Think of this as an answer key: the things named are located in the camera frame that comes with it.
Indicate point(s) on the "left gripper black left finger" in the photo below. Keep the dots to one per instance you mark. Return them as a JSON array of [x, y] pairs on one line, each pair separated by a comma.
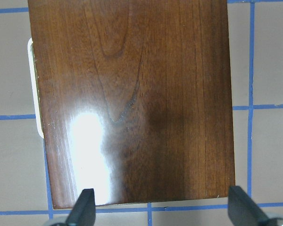
[[83, 212]]

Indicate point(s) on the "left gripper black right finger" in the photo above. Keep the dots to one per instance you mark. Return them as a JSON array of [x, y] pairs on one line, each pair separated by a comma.
[[242, 210]]

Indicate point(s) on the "light wood drawer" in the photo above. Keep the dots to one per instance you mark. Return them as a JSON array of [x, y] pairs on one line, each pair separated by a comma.
[[34, 87]]

